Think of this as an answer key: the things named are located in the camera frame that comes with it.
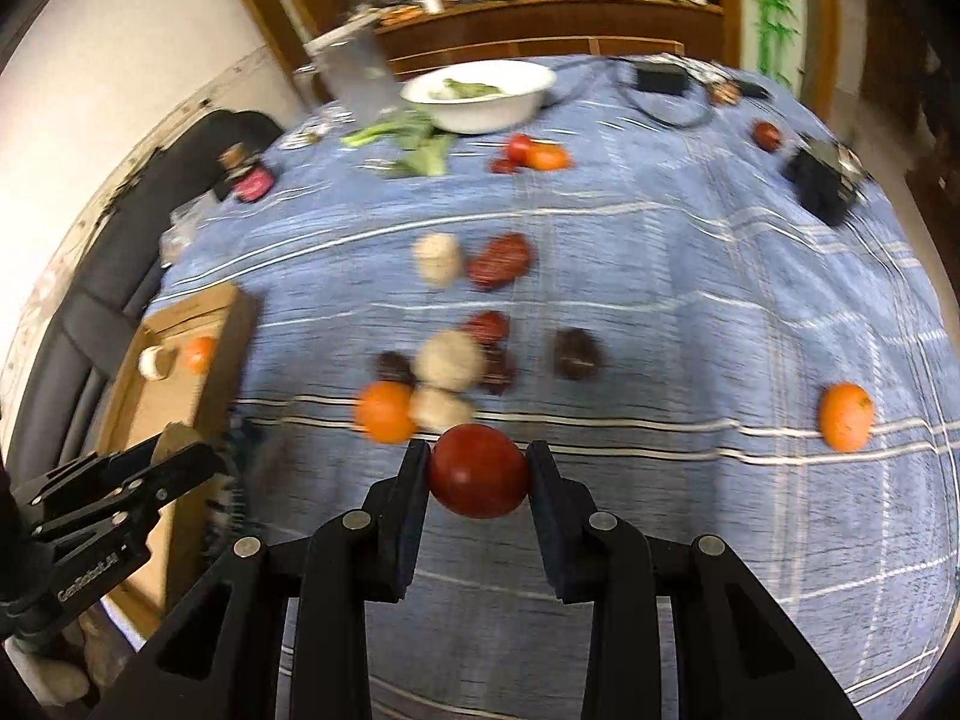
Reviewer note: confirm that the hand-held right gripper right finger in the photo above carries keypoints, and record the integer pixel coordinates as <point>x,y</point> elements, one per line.
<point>546,517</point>

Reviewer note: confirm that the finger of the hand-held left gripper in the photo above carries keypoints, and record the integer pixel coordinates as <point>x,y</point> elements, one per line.
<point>97,476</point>
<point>176,472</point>

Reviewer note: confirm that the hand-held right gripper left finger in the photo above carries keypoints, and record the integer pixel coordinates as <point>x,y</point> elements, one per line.
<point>411,517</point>

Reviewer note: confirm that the cardboard box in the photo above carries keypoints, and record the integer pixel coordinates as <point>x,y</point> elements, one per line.
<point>150,405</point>

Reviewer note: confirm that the large red tomato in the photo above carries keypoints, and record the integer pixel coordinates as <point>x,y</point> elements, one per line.
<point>478,471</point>

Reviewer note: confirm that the dark dried date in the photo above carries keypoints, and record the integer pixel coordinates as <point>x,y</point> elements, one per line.
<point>500,373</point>
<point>577,352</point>
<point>394,367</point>

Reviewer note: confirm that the orange tangerine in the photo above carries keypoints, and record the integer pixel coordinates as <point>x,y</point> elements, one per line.
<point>846,416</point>
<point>385,411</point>
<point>199,354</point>
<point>549,157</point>

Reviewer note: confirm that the clear plastic bag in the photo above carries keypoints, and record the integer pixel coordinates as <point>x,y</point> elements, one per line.
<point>186,229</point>

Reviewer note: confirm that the large red date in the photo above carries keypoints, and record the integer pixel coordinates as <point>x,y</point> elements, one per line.
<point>501,260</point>

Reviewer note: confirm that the blue plaid tablecloth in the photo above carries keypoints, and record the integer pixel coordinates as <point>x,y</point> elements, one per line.
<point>675,277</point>

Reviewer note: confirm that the brown bottle pink label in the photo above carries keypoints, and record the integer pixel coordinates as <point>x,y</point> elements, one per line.
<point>249,178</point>

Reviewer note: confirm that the small red date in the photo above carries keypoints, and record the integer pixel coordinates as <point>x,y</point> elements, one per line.
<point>501,165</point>

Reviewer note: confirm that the green bok choy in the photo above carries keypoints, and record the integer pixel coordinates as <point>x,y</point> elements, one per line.
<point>420,150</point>

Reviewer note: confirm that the small red tomato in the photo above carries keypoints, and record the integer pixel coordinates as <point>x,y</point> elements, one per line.
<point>519,146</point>

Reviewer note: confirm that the white bowl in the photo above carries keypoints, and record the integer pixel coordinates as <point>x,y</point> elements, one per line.
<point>487,112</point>

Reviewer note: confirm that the green leaves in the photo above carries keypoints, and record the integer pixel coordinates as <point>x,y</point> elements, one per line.
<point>469,90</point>

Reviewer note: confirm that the black boxy device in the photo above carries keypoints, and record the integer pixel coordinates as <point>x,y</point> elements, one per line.
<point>821,184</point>

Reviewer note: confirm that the clear plastic pitcher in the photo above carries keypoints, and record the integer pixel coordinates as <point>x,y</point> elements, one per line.
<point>360,67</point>

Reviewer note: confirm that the wooden cabinet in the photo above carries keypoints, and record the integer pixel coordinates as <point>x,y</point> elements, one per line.
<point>525,22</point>

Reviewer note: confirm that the white cup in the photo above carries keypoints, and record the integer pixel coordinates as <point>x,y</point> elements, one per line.
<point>431,0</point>

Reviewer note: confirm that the bamboo wall poster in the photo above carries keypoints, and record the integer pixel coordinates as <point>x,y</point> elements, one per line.
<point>776,7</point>

